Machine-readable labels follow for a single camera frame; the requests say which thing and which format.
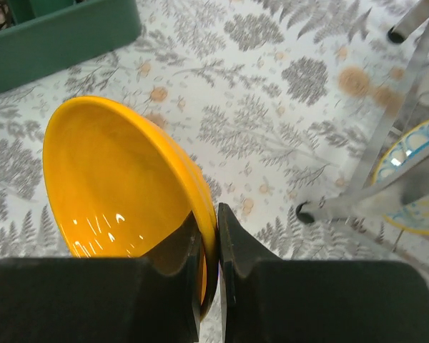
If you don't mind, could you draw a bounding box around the steel two-tier dish rack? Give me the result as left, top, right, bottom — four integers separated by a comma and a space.
290, 1, 429, 279

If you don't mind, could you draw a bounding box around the green compartment tray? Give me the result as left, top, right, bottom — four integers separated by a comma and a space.
0, 0, 141, 93

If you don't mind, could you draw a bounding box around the yellow bowl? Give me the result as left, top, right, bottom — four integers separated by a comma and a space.
42, 96, 218, 315

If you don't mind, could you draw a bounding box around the cream bowl with teal stripes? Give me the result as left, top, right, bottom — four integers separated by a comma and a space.
372, 120, 429, 235

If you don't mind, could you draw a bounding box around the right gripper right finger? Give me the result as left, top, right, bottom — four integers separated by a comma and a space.
217, 203, 429, 342

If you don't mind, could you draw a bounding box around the floral table mat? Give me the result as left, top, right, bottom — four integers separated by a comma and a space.
0, 1, 418, 342

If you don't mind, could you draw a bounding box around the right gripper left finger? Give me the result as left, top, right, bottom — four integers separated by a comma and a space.
0, 215, 202, 342

